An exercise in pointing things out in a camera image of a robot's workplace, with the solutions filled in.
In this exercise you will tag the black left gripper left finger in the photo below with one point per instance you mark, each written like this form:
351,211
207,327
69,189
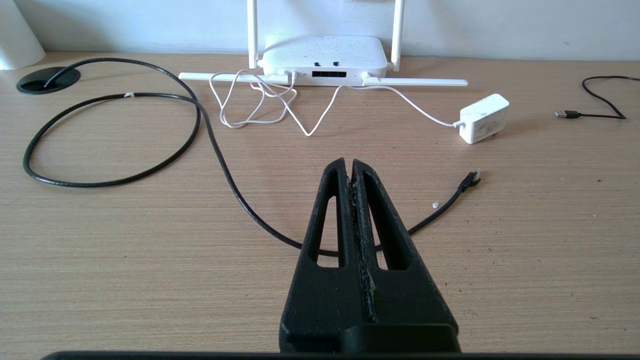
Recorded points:
320,300

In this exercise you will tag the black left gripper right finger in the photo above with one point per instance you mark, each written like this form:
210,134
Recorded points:
405,300

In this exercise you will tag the white power adapter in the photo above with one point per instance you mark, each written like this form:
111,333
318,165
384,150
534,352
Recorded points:
482,117

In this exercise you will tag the white router with antennas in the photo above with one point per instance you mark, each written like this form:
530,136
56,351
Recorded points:
325,55

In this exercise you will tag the white paper roll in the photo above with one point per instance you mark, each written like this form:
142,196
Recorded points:
15,35

